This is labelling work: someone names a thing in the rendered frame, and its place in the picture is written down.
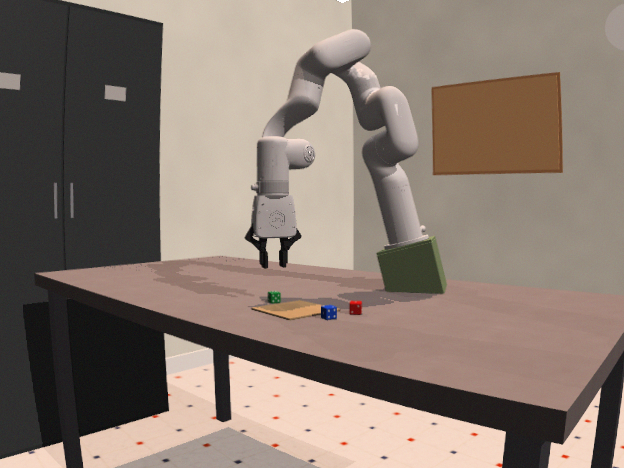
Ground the blue die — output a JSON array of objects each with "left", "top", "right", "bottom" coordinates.
[{"left": 321, "top": 305, "right": 337, "bottom": 320}]

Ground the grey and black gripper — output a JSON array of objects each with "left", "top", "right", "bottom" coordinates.
[{"left": 245, "top": 193, "right": 302, "bottom": 269}]

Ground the green die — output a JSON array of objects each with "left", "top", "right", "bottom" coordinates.
[{"left": 268, "top": 291, "right": 281, "bottom": 304}]

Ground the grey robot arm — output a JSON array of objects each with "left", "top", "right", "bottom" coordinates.
[{"left": 251, "top": 29, "right": 429, "bottom": 250}]

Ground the red die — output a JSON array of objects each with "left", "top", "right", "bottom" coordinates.
[{"left": 349, "top": 301, "right": 362, "bottom": 315}]

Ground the orange flat mat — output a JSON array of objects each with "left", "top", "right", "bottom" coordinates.
[{"left": 251, "top": 300, "right": 324, "bottom": 320}]

